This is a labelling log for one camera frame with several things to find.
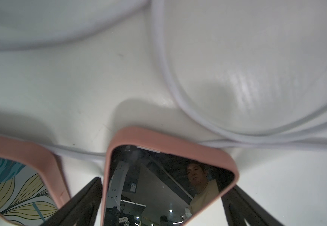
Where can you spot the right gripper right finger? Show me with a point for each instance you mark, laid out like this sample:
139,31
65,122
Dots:
241,210

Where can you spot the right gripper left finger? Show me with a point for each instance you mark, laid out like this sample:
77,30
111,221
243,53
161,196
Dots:
82,209

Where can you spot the white charging cable mint phone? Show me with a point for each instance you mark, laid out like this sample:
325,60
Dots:
105,19

